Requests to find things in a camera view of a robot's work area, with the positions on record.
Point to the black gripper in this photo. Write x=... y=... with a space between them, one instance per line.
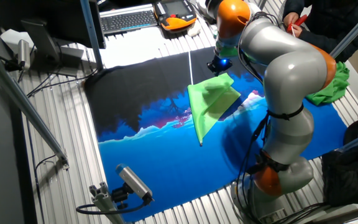
x=221 y=63

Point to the green flag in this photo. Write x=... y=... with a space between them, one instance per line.
x=208 y=102

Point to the silver and orange robot arm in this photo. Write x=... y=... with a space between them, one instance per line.
x=291 y=68

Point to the dark-sleeved left forearm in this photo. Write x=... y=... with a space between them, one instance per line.
x=322 y=43

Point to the dark-sleeved right forearm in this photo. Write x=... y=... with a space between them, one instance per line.
x=292 y=6

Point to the person's left hand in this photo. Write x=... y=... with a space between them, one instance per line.
x=297 y=31

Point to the person's right hand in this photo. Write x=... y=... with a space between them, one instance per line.
x=290 y=18

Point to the white rounded object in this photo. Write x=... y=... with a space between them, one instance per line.
x=194 y=30

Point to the orange and black teach pendant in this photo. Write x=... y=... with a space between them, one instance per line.
x=176 y=15

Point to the black computer keyboard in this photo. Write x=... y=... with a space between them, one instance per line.
x=127 y=20

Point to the printed landscape tablecloth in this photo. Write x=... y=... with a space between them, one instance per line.
x=166 y=161

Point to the crumpled green cloth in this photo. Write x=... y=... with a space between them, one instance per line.
x=331 y=87

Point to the person's dark jacket torso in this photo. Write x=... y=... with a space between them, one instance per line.
x=340 y=15

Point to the black jacket bundle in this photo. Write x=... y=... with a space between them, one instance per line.
x=350 y=168

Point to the short aluminium profile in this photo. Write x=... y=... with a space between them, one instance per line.
x=104 y=202

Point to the black computer monitor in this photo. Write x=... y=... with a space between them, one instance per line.
x=42 y=18

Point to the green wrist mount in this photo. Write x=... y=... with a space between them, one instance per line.
x=225 y=49

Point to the silver camera with blue cap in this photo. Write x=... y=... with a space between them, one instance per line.
x=134 y=182

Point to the black camera clamp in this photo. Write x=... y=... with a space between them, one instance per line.
x=120 y=196

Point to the silver cylindrical camera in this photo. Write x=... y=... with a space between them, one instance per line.
x=23 y=53

